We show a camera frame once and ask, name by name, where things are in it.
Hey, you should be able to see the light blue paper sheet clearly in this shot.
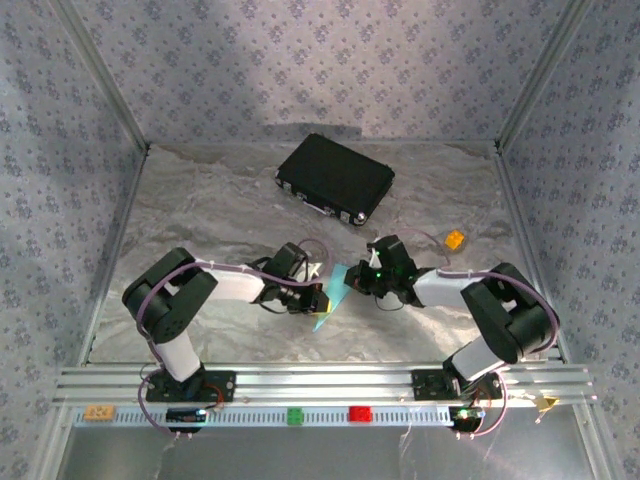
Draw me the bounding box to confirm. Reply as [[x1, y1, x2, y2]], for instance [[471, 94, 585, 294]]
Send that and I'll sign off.
[[310, 263, 351, 334]]

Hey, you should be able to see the black hard case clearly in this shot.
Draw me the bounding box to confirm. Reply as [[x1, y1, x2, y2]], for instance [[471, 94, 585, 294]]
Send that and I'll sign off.
[[273, 132, 396, 227]]

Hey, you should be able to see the right black circuit board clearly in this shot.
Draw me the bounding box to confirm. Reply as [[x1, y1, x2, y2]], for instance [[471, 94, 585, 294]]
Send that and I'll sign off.
[[448, 405, 485, 431]]

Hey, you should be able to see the black circuit board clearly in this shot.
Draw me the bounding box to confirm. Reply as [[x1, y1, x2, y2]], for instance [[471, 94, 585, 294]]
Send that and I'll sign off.
[[166, 407, 209, 434], [448, 405, 485, 431]]

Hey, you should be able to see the left black circuit board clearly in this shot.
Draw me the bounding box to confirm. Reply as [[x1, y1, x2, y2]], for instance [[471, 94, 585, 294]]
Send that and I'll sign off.
[[166, 407, 209, 434]]

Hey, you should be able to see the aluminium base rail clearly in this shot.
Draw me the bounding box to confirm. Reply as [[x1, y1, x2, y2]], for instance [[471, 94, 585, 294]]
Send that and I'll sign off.
[[52, 363, 599, 409]]

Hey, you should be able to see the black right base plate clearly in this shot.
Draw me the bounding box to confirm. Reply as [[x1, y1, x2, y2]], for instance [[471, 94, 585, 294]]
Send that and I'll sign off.
[[410, 368, 504, 401]]

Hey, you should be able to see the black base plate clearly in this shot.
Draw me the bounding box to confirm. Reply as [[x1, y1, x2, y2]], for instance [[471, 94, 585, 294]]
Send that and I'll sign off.
[[145, 369, 237, 404], [410, 368, 504, 401]]

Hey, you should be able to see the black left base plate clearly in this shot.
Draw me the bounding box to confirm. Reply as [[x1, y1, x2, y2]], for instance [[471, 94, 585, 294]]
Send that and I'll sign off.
[[145, 369, 237, 404]]

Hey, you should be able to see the white slotted cable duct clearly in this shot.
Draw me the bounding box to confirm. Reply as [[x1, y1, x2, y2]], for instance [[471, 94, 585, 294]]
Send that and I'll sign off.
[[72, 405, 484, 429]]

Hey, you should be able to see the aluminium frame bar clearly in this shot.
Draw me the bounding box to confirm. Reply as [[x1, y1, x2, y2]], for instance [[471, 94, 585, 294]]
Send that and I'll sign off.
[[47, 0, 152, 151], [494, 0, 599, 151], [492, 142, 569, 364], [77, 144, 151, 366]]

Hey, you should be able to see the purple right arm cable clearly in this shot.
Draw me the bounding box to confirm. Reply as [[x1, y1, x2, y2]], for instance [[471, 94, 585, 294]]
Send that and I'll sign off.
[[394, 228, 561, 440]]

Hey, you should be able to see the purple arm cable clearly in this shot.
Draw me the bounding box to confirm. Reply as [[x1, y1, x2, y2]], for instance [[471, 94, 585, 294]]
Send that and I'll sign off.
[[394, 228, 561, 440], [137, 237, 335, 441]]

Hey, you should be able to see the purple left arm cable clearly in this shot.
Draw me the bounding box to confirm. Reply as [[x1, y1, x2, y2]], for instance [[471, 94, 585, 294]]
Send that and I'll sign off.
[[137, 237, 335, 441]]

